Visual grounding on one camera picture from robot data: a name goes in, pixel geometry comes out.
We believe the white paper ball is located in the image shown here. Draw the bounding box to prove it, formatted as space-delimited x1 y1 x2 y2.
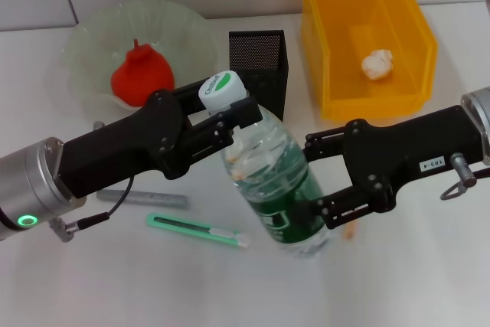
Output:
361 49 395 82

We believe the yellow plastic bin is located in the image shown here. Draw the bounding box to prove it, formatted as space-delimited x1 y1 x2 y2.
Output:
299 0 439 121

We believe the grey marker pen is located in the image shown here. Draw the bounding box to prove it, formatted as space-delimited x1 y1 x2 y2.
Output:
96 188 190 209

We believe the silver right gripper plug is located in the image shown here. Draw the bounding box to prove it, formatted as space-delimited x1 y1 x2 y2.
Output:
450 153 478 186

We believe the green utility knife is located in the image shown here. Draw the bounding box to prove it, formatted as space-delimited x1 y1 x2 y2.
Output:
145 213 252 250

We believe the small beige wooden peg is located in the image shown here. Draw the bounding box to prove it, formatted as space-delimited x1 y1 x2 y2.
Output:
342 221 359 240

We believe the black mesh pen holder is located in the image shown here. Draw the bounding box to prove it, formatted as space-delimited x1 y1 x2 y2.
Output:
228 29 291 121

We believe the clear bottle with green label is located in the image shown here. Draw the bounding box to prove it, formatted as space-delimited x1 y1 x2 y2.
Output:
198 70 332 259

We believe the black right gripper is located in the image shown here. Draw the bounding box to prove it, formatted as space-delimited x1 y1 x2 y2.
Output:
304 104 483 231

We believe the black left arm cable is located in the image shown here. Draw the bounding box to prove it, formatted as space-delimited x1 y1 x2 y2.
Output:
49 175 135 244

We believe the pale green glass fruit plate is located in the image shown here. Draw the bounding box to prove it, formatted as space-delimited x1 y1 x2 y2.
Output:
63 0 219 112

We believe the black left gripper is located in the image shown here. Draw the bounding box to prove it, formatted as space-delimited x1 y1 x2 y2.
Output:
57 80 215 200

